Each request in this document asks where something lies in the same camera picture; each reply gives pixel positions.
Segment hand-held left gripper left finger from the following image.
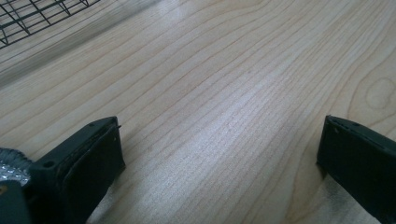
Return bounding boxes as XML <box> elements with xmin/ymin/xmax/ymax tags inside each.
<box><xmin>23</xmin><ymin>116</ymin><xmax>127</xmax><ymax>224</ymax></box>

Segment black wire grid rack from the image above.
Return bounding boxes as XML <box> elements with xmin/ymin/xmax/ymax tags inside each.
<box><xmin>0</xmin><ymin>0</ymin><xmax>101</xmax><ymax>50</ymax></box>

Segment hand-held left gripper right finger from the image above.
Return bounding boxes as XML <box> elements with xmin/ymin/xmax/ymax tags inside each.
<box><xmin>316</xmin><ymin>115</ymin><xmax>396</xmax><ymax>224</ymax></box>

